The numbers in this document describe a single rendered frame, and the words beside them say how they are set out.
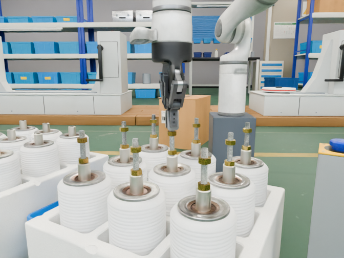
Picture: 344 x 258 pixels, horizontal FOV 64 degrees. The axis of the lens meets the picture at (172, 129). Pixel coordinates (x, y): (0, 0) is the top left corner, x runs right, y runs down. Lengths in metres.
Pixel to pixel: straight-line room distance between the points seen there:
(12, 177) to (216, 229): 0.52
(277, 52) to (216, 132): 6.02
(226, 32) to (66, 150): 0.61
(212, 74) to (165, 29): 8.33
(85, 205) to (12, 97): 2.40
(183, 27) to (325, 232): 0.43
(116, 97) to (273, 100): 1.36
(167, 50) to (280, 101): 2.13
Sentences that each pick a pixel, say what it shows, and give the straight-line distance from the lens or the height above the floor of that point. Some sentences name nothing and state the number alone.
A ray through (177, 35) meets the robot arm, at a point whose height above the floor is 0.51.
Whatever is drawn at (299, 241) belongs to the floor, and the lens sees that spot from 0.87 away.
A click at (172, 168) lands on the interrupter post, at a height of 0.26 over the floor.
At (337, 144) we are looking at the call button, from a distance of 0.53.
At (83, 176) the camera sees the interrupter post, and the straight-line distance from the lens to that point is 0.53.
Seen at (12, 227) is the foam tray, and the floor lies 0.10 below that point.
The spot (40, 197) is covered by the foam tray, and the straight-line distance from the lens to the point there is 0.78.
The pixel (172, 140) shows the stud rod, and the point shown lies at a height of 0.31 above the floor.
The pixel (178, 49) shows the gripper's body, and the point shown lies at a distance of 0.49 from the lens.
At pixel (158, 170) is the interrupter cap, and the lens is 0.55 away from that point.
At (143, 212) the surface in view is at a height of 0.24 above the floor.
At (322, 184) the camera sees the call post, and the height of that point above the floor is 0.26.
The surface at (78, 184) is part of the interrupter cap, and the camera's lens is 0.51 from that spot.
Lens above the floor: 0.44
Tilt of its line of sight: 11 degrees down
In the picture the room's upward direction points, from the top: straight up
